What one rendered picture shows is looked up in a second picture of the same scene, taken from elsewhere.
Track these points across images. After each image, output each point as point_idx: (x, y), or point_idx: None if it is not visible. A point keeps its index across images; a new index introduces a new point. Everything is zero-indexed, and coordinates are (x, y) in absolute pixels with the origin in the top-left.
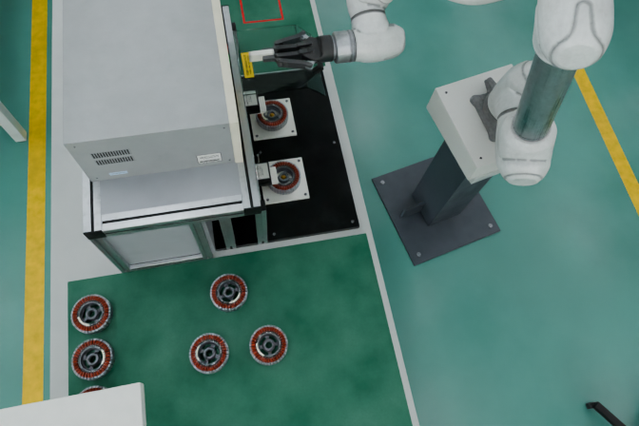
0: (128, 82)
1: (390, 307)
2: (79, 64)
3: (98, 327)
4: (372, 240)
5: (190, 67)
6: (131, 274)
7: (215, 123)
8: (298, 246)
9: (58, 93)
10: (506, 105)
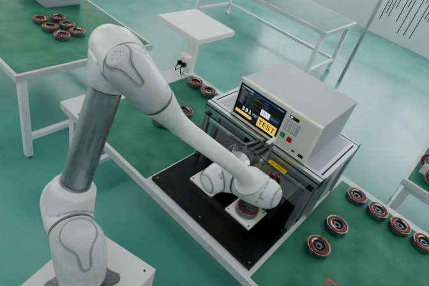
0: (294, 80)
1: (112, 151)
2: (316, 82)
3: None
4: (140, 177)
5: (282, 91)
6: None
7: (249, 75)
8: (177, 159)
9: (345, 179)
10: (95, 221)
